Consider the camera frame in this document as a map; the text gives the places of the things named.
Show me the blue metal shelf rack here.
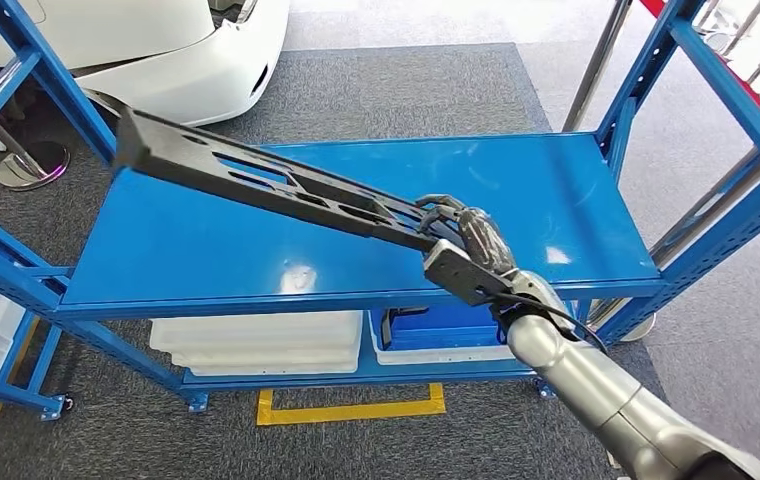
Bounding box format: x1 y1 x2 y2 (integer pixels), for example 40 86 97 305
0 0 760 415
0 264 77 422

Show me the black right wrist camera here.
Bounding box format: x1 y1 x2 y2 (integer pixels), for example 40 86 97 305
422 238 520 307

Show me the chrome stanchion post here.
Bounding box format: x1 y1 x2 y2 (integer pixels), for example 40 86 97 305
585 105 760 344
562 0 634 132
0 74 71 192

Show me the yellow U-shaped floor tape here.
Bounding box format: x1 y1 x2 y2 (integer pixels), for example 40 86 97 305
255 382 448 427

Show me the translucent white bin stack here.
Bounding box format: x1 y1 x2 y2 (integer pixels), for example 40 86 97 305
149 309 365 378

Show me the black plastic panel part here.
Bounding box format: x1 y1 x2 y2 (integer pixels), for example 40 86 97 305
114 104 467 256

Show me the white car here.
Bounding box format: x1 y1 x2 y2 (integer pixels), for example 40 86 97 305
0 0 291 128

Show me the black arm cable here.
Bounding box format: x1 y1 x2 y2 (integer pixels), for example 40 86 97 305
485 291 610 356

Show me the red barrier belt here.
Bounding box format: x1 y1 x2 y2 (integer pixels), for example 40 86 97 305
641 0 760 117

